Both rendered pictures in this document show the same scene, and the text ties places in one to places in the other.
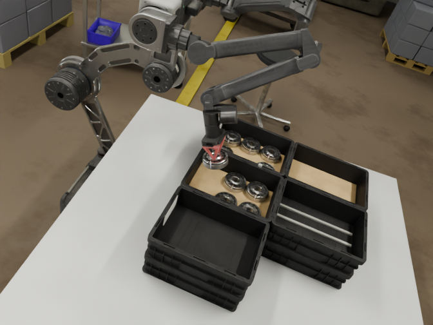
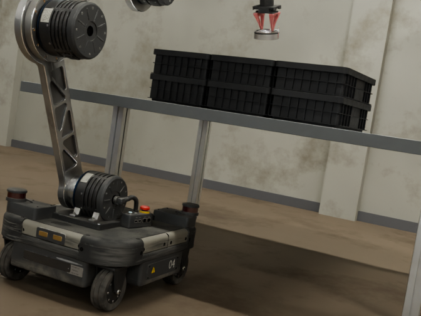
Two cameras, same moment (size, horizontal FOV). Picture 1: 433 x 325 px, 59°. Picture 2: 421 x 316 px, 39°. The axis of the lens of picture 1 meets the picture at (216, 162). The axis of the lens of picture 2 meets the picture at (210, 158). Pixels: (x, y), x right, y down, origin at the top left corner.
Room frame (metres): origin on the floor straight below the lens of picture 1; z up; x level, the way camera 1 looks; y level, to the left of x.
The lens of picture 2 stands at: (0.31, 2.38, 0.69)
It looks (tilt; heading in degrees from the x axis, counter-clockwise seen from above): 4 degrees down; 293
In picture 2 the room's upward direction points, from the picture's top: 9 degrees clockwise
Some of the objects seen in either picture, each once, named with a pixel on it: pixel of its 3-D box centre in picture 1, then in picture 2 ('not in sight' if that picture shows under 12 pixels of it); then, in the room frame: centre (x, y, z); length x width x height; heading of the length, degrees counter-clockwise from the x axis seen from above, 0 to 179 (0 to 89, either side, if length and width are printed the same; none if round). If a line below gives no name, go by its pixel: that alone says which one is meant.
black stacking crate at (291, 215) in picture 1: (316, 226); not in sight; (1.15, -0.50, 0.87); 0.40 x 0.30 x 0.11; 83
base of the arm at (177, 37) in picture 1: (178, 37); not in sight; (1.25, 0.26, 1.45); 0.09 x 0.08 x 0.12; 178
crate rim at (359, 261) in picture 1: (321, 218); not in sight; (1.15, -0.50, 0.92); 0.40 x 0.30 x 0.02; 83
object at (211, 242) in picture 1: (209, 239); (325, 86); (0.90, -0.06, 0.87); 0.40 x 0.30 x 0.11; 83
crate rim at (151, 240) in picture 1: (211, 231); (327, 73); (0.90, -0.06, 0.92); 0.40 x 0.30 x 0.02; 83
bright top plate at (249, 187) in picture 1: (257, 189); not in sight; (1.26, -0.22, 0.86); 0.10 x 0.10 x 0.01
